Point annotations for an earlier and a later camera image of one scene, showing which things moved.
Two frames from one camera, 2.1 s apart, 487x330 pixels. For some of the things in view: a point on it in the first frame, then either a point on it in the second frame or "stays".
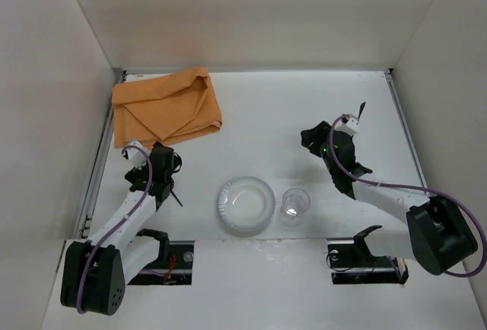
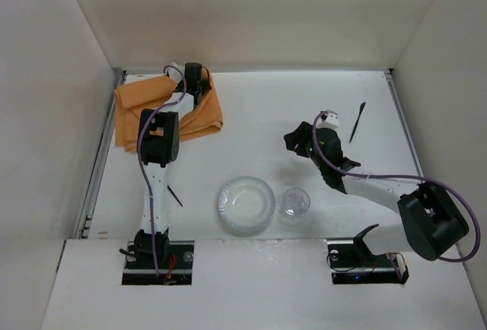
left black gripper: x=163 y=188 → x=198 y=89
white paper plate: x=246 y=203 stays
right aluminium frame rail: x=393 y=84 stays
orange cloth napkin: x=162 y=108 stays
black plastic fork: x=174 y=195 stays
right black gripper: x=352 y=137 → x=300 y=140
